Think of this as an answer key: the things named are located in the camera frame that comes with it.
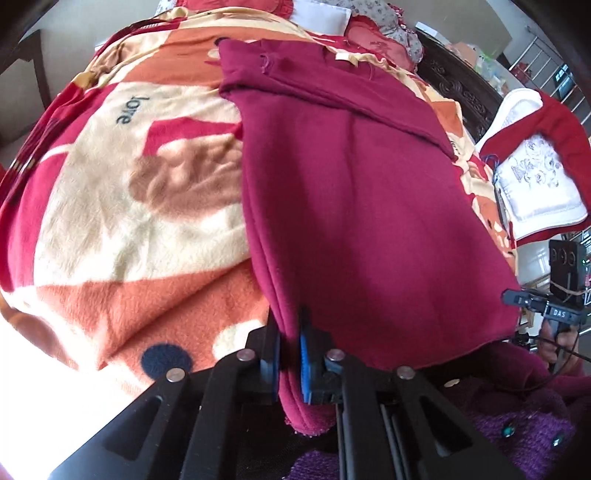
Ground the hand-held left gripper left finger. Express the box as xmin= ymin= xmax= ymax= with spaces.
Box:
xmin=48 ymin=323 xmax=282 ymax=480

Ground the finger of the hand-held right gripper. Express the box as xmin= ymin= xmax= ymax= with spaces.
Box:
xmin=502 ymin=288 xmax=546 ymax=312

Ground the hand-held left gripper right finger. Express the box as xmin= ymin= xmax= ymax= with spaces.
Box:
xmin=298 ymin=307 xmax=525 ymax=480

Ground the maroon garment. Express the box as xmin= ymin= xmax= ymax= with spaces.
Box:
xmin=217 ymin=39 xmax=522 ymax=437

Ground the person's right hand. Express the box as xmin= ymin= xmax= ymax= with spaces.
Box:
xmin=542 ymin=323 xmax=585 ymax=367

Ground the white embroidered red-trimmed cloth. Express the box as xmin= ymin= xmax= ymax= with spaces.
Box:
xmin=478 ymin=88 xmax=591 ymax=243

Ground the printed orange and cream blanket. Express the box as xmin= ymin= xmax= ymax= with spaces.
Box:
xmin=0 ymin=7 xmax=518 ymax=384

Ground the dark carved wooden headboard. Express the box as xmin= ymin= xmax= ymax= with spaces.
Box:
xmin=416 ymin=25 xmax=506 ymax=139

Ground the metal window railing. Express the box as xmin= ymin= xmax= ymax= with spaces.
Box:
xmin=508 ymin=32 xmax=591 ymax=116

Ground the grey floral pillow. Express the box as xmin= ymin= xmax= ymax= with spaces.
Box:
xmin=351 ymin=0 xmax=426 ymax=70

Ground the red heart pillow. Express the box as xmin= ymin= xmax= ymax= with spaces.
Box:
xmin=346 ymin=16 xmax=419 ymax=72
xmin=175 ymin=0 xmax=294 ymax=19

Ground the white pillow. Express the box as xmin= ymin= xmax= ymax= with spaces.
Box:
xmin=291 ymin=0 xmax=352 ymax=35

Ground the dark wooden furniture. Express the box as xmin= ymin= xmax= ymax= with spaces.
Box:
xmin=0 ymin=30 xmax=51 ymax=146

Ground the black cable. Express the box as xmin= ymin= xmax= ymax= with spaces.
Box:
xmin=512 ymin=335 xmax=591 ymax=388

